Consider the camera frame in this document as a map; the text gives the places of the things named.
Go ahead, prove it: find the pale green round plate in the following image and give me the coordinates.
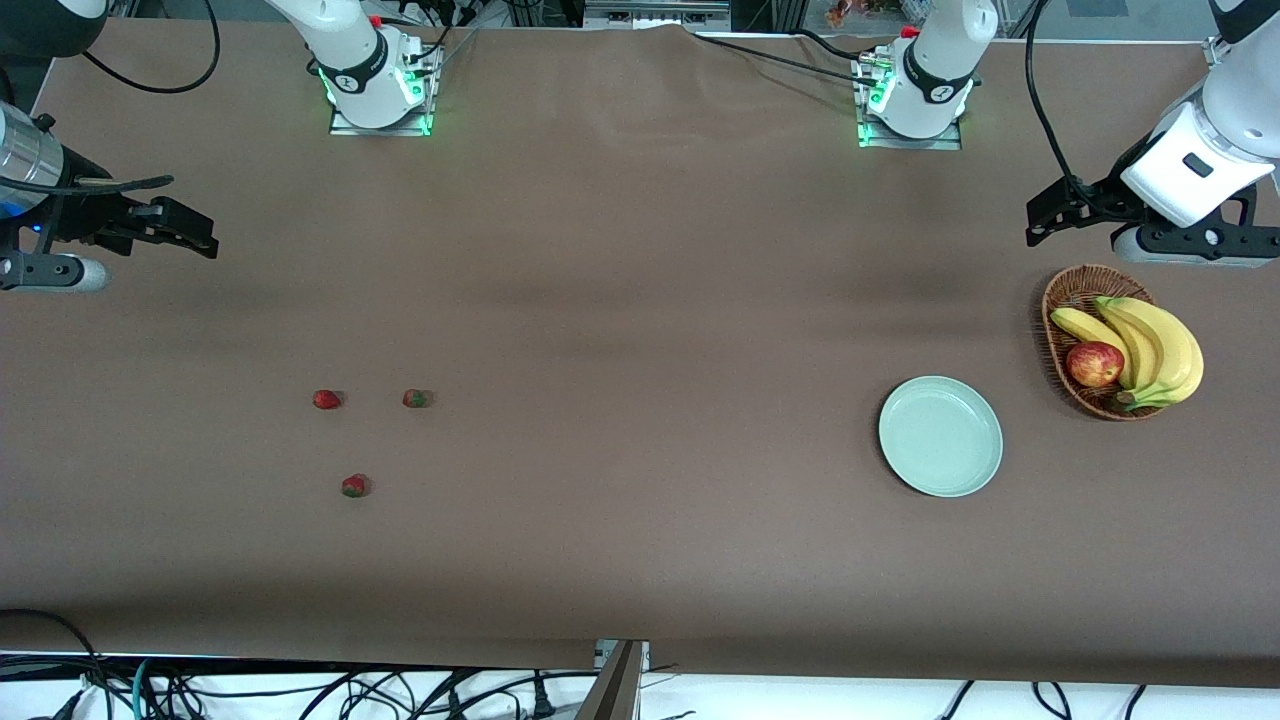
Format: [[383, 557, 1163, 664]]
[[878, 375, 1004, 499]]

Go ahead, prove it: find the brown table cover sheet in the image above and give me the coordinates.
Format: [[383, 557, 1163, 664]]
[[0, 18, 1280, 691]]

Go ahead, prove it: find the grey background device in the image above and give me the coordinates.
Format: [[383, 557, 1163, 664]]
[[583, 0, 733, 32]]

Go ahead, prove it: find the silver metal table bracket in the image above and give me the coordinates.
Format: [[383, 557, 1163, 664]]
[[594, 639, 652, 673]]

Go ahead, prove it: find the red apple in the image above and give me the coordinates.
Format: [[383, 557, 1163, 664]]
[[1065, 341, 1126, 389]]

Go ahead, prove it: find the dark support beam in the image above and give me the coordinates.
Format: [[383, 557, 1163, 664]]
[[574, 642, 644, 720]]

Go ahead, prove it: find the yellow banana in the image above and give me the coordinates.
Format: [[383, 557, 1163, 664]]
[[1110, 298, 1205, 412], [1050, 306, 1137, 391], [1094, 296, 1166, 393]]

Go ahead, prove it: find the brown wicker basket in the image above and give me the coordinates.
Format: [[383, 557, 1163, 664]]
[[1041, 264, 1173, 422]]

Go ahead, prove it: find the black base cable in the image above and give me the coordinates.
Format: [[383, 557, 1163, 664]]
[[384, 0, 483, 79]]

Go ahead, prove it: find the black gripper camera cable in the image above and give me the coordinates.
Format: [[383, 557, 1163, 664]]
[[58, 175, 175, 197]]

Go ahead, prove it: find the black cable across table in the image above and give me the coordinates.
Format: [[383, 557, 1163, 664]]
[[688, 32, 879, 88], [795, 28, 883, 63]]

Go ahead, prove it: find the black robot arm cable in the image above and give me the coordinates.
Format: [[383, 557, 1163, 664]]
[[84, 0, 222, 95], [1024, 0, 1089, 193]]

